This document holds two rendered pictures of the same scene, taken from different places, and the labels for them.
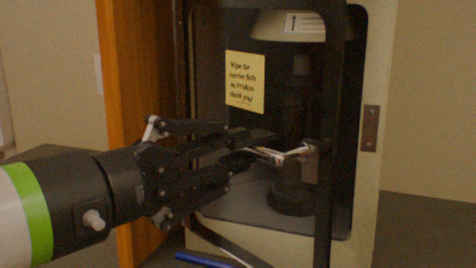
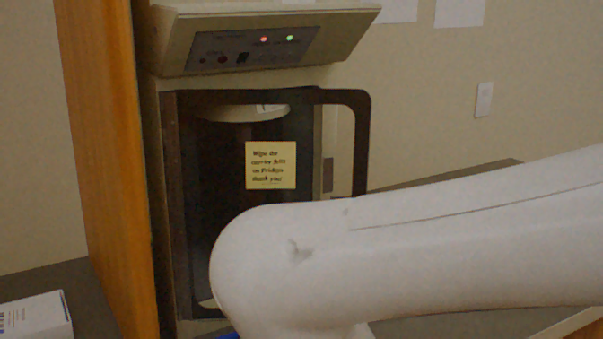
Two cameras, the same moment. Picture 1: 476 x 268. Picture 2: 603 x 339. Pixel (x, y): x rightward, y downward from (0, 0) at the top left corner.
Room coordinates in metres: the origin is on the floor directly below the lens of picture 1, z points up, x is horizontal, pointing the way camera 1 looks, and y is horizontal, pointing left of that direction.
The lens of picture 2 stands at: (0.10, 0.57, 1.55)
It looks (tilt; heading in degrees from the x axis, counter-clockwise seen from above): 20 degrees down; 309
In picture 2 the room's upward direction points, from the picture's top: 1 degrees clockwise
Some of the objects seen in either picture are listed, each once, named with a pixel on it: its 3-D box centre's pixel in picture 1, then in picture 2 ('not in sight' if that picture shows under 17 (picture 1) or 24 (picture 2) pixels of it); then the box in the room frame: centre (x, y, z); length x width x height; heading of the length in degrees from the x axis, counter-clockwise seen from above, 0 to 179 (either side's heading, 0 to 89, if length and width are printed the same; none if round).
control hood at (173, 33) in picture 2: not in sight; (271, 38); (0.63, -0.03, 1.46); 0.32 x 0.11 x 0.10; 69
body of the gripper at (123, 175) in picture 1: (136, 181); not in sight; (0.44, 0.11, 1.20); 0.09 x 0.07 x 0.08; 133
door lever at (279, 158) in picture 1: (267, 149); not in sight; (0.54, -0.03, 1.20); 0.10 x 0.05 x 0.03; 42
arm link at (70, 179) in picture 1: (68, 203); not in sight; (0.39, 0.16, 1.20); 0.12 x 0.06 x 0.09; 43
